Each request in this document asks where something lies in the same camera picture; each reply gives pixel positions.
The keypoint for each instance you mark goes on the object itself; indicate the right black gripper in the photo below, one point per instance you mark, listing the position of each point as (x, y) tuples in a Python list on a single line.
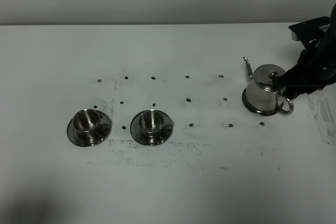
[(316, 66)]

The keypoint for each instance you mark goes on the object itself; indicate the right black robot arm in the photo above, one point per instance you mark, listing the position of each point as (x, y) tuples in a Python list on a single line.
[(333, 14)]

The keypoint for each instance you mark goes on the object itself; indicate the teapot stainless steel saucer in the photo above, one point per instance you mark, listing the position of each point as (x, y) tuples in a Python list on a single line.
[(261, 106)]

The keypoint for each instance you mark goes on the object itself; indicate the right stainless steel saucer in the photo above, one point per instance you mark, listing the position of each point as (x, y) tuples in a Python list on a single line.
[(148, 141)]

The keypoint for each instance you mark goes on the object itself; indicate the right stainless steel teacup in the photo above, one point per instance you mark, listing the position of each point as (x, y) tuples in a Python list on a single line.
[(152, 123)]

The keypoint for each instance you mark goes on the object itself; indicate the stainless steel teacup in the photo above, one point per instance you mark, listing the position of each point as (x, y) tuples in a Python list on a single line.
[(89, 123), (152, 123)]

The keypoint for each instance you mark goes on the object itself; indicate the left stainless steel saucer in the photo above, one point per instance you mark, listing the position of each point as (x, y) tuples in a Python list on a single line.
[(82, 141)]

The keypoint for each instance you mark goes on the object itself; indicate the left stainless steel teacup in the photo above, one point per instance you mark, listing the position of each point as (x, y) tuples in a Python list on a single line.
[(89, 123)]

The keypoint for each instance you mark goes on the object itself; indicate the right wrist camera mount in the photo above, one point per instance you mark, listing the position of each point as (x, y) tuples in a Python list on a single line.
[(309, 30)]

